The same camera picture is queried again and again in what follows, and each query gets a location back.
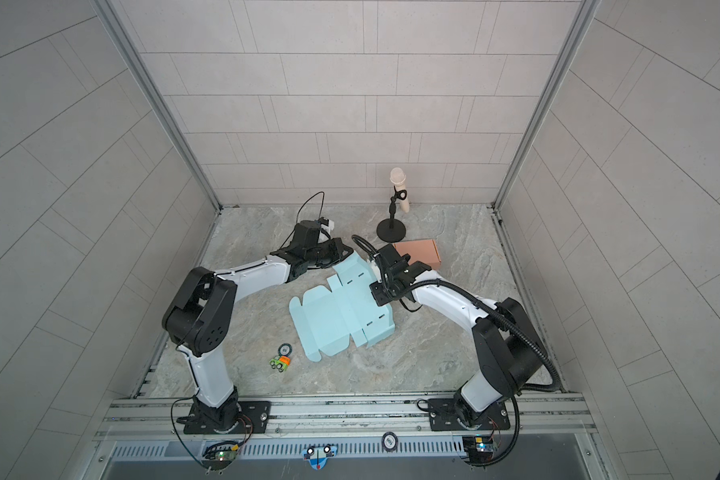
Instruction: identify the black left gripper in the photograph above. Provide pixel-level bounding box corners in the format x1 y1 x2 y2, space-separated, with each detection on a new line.
304 239 356 269

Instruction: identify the pink paper box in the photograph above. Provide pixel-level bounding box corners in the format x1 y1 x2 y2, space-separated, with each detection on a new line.
393 239 442 271

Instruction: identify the light blue cardboard box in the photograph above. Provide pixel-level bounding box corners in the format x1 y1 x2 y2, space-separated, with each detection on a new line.
289 253 395 362

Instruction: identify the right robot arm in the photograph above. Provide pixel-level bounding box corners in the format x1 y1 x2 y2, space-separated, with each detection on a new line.
363 245 562 428

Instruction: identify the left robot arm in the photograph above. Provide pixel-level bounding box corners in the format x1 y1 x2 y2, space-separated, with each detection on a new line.
162 217 354 433

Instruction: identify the beige microphone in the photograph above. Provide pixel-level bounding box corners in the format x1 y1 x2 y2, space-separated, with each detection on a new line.
390 167 410 213

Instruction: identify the small colourful toy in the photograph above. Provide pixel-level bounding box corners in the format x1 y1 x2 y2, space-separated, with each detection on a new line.
270 355 291 373

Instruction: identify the round black white badge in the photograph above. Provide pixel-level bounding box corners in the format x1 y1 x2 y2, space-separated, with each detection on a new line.
381 432 399 452

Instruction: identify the right green circuit board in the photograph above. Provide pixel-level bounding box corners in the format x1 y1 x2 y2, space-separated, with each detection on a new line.
462 436 496 465

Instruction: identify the green circuit board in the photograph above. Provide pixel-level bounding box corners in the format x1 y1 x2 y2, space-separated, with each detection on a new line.
202 441 241 471
462 436 496 465

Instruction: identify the blue sticker marker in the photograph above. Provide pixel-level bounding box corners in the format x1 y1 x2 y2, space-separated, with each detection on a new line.
302 444 337 471

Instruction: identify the left green circuit board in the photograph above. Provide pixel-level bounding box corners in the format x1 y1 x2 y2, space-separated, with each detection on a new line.
202 441 241 471

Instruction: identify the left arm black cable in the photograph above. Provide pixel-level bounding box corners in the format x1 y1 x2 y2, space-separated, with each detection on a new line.
278 191 326 250

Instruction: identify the black corrugated cable conduit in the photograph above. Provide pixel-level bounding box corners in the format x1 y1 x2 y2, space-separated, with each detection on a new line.
351 233 562 394

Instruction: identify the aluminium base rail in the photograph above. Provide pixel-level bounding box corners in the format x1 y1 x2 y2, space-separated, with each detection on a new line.
93 392 597 462

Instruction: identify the aluminium corner post left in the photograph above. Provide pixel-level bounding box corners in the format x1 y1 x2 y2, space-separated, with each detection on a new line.
91 0 223 214

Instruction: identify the aluminium corner post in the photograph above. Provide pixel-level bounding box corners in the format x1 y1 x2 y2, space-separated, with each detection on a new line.
91 0 223 214
492 0 600 212

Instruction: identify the aluminium corner post right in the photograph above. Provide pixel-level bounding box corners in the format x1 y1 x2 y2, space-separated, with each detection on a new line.
492 0 600 212

